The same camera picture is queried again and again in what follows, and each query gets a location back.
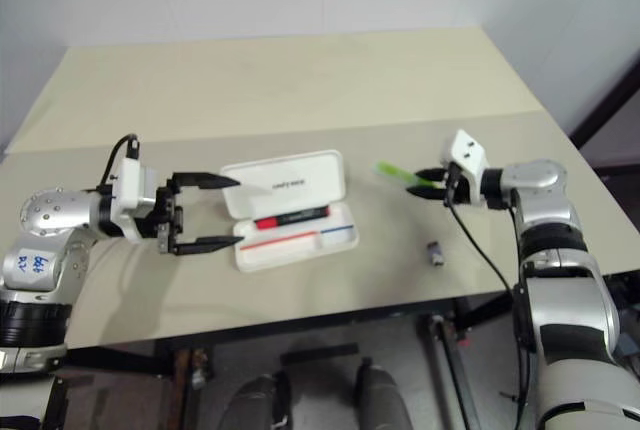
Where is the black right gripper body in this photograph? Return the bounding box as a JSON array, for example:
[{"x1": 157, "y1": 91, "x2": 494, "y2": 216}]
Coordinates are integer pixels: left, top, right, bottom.
[{"x1": 442, "y1": 163, "x2": 483, "y2": 207}]

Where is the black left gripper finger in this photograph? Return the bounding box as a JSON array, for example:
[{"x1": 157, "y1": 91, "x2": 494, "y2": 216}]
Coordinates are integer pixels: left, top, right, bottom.
[
  {"x1": 174, "y1": 234, "x2": 246, "y2": 257},
  {"x1": 172, "y1": 171, "x2": 242, "y2": 191}
]

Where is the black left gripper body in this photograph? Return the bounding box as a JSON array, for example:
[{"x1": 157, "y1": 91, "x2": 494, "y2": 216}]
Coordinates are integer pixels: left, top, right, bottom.
[{"x1": 133, "y1": 174, "x2": 185, "y2": 256}]

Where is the green marker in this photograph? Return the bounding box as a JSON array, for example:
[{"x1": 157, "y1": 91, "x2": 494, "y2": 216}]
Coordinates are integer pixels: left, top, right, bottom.
[{"x1": 374, "y1": 160, "x2": 427, "y2": 187}]

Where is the white plastic pencil case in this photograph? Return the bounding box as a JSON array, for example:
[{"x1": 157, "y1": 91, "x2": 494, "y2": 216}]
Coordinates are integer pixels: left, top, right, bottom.
[{"x1": 219, "y1": 149, "x2": 361, "y2": 274}]

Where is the red and black marker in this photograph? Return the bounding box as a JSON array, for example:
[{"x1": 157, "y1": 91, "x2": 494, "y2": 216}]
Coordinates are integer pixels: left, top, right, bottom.
[{"x1": 253, "y1": 204, "x2": 332, "y2": 231}]

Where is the white label with blue writing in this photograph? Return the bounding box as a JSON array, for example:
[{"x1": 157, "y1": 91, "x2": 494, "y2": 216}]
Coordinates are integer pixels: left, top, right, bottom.
[{"x1": 14, "y1": 248, "x2": 55, "y2": 290}]

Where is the dark rounded shape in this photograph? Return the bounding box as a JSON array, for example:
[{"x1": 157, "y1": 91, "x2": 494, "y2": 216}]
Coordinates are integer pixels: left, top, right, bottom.
[
  {"x1": 219, "y1": 373, "x2": 292, "y2": 430},
  {"x1": 354, "y1": 356, "x2": 414, "y2": 430}
]

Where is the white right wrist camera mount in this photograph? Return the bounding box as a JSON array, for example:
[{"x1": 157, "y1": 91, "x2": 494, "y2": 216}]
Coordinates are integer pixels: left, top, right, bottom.
[{"x1": 438, "y1": 129, "x2": 489, "y2": 187}]

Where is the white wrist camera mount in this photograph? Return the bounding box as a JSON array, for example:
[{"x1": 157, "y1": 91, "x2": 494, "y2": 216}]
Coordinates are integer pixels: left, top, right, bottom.
[
  {"x1": 110, "y1": 157, "x2": 162, "y2": 244},
  {"x1": 438, "y1": 129, "x2": 489, "y2": 187}
]

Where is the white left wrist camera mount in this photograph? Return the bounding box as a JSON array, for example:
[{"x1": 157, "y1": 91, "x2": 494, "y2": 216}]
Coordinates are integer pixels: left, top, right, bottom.
[{"x1": 110, "y1": 157, "x2": 162, "y2": 244}]

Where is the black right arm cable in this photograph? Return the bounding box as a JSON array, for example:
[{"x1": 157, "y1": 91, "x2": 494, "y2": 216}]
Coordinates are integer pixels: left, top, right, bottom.
[{"x1": 443, "y1": 163, "x2": 534, "y2": 430}]

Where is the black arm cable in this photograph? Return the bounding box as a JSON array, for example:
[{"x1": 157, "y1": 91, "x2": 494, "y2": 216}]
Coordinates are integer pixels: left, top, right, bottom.
[
  {"x1": 96, "y1": 134, "x2": 142, "y2": 197},
  {"x1": 443, "y1": 163, "x2": 534, "y2": 430}
]

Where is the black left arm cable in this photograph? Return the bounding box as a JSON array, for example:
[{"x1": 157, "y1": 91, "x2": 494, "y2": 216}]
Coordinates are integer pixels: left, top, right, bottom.
[{"x1": 96, "y1": 134, "x2": 142, "y2": 197}]

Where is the black metal table frame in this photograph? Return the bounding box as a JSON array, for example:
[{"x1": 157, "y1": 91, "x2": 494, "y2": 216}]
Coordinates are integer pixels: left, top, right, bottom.
[{"x1": 64, "y1": 293, "x2": 521, "y2": 430}]

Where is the dark door frame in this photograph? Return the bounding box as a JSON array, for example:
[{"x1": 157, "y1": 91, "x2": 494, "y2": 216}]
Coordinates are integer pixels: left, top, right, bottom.
[{"x1": 569, "y1": 56, "x2": 640, "y2": 172}]

